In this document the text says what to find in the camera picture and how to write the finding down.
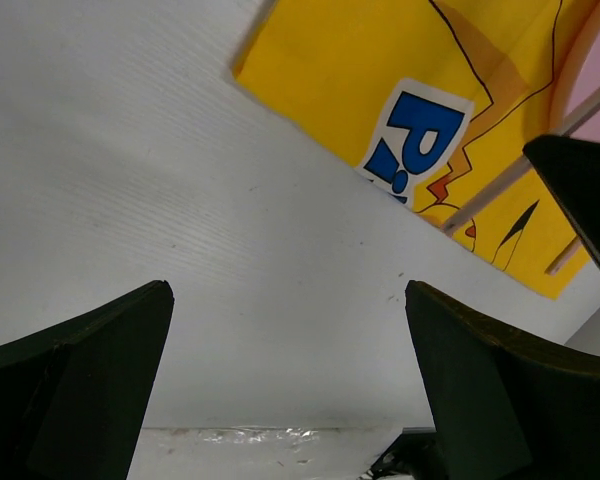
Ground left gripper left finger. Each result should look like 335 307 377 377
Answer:
0 281 174 479

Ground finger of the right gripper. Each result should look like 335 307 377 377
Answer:
523 135 600 270

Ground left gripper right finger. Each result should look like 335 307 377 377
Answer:
405 281 600 479

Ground fork with pink handle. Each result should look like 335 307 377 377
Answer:
441 86 600 237

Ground pink round plate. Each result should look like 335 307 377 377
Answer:
549 2 600 142

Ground yellow cartoon print cloth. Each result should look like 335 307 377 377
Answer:
232 0 600 301

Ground knife with pink handle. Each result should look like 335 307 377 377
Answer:
545 237 581 276

